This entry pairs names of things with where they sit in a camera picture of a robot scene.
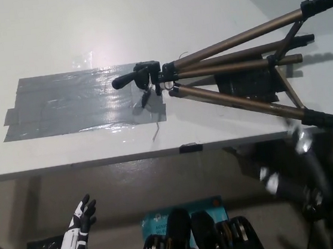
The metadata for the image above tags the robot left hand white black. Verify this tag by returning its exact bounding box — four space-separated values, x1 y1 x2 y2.
45 193 102 249

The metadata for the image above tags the bronze tripod with black head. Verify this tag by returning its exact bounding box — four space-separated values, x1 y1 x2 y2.
104 0 333 150

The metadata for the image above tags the small black tape strip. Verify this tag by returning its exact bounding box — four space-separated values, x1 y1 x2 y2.
179 140 204 155

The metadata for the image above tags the black tape patch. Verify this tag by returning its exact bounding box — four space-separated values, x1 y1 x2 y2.
212 54 306 109

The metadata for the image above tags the thin dark wire scrap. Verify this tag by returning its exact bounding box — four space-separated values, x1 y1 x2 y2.
150 124 162 142

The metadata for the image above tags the grey duct tape patch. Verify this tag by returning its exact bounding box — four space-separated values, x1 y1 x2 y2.
0 59 169 144

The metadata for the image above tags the thin black cable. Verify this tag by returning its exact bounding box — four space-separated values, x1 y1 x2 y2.
303 223 320 249

